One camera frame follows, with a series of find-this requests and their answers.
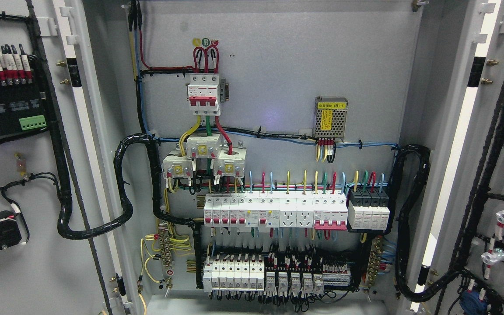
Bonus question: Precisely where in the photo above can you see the white fuse holder blocks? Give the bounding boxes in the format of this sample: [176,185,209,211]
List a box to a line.
[161,133,247,179]

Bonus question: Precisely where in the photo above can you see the white red main breaker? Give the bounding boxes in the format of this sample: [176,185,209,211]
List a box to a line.
[187,73,225,116]

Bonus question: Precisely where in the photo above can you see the left black cable bundle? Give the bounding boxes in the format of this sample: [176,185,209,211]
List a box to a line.
[33,57,161,240]

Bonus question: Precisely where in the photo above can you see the metal mesh power supply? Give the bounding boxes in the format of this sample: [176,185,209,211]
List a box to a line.
[313,96,348,138]

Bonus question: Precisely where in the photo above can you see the lower relay terminal row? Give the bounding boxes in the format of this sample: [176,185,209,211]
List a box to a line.
[202,245,354,303]

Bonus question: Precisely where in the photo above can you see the white socket breaker row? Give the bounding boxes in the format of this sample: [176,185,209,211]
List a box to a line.
[203,191,348,232]

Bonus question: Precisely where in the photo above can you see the grey cabinet door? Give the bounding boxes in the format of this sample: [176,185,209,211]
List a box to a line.
[0,0,125,315]
[409,0,504,315]

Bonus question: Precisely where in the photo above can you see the black digital power meter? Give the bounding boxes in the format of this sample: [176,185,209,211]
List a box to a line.
[0,79,47,137]

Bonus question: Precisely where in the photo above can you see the brass ground terminal bar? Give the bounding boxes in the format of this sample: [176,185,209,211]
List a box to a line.
[157,223,174,277]

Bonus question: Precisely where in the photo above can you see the black white surge protector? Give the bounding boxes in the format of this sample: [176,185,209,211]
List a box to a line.
[347,188,390,231]

